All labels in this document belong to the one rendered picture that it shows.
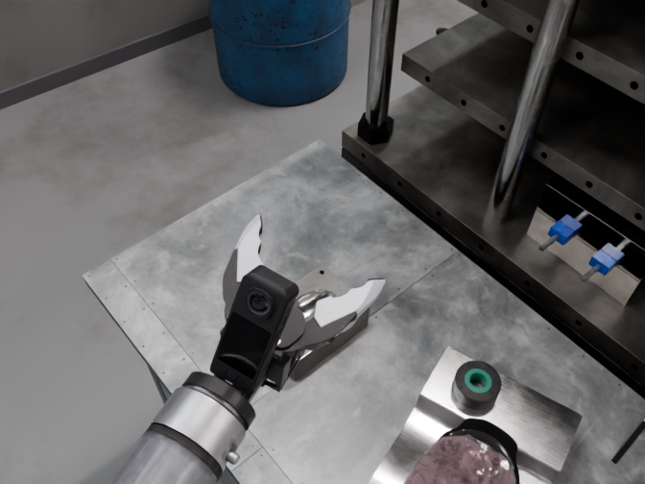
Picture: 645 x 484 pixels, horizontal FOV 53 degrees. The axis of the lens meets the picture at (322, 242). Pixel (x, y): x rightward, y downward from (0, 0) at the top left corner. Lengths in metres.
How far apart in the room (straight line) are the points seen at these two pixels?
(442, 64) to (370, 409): 0.83
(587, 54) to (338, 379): 0.77
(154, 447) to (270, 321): 0.14
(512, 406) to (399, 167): 0.75
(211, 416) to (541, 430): 0.76
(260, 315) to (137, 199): 2.28
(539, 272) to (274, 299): 1.09
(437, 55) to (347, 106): 1.51
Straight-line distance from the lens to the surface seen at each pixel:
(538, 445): 1.21
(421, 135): 1.82
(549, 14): 1.29
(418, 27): 3.71
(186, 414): 0.57
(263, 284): 0.54
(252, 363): 0.58
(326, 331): 0.62
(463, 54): 1.69
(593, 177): 1.44
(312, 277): 1.38
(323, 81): 3.13
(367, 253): 1.51
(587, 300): 1.56
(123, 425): 2.25
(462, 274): 1.50
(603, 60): 1.32
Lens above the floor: 1.98
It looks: 51 degrees down
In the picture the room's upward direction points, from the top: straight up
